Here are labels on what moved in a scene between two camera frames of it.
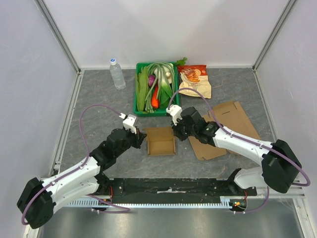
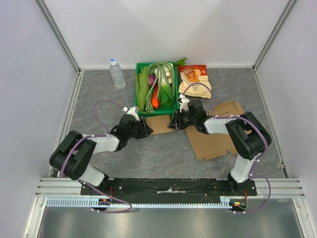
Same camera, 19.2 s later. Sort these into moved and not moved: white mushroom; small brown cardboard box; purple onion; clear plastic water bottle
Moved: small brown cardboard box
Not moved: clear plastic water bottle; purple onion; white mushroom
